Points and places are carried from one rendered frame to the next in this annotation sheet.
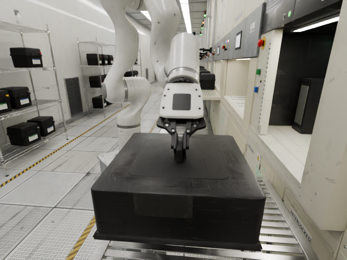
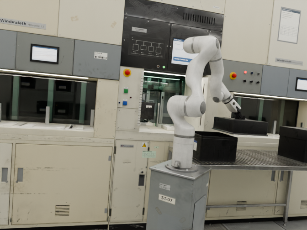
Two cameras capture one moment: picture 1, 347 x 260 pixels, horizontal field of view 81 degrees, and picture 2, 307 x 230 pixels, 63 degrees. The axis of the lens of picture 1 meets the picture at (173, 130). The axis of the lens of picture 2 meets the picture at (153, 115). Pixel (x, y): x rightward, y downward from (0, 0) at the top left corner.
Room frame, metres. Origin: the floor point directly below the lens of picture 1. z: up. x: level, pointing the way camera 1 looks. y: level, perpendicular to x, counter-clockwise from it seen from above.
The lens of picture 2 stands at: (1.67, 1.53, 1.14)
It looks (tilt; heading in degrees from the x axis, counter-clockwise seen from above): 3 degrees down; 250
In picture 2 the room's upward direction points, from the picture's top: 5 degrees clockwise
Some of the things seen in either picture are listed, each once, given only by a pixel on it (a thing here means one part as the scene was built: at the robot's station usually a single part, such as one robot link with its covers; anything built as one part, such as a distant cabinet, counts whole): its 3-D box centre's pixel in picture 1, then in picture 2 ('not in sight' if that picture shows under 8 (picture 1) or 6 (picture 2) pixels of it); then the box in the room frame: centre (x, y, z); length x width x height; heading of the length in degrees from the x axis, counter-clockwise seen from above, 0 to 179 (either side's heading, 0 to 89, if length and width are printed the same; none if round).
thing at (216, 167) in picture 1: (179, 168); (239, 123); (0.41, -0.01, 1.02); 0.29 x 0.29 x 0.13; 85
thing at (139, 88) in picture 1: (133, 101); (181, 115); (1.01, 0.20, 1.07); 0.19 x 0.12 x 0.24; 123
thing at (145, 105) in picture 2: not in sight; (142, 107); (0.85, -1.07, 1.06); 0.24 x 0.20 x 0.32; 174
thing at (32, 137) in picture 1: (25, 133); not in sight; (2.64, 2.06, 0.31); 0.30 x 0.28 x 0.26; 170
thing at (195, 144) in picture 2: not in sight; (210, 145); (0.63, -0.04, 0.85); 0.28 x 0.28 x 0.17; 83
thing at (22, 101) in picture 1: (14, 97); not in sight; (2.66, 2.09, 0.81); 0.30 x 0.28 x 0.26; 178
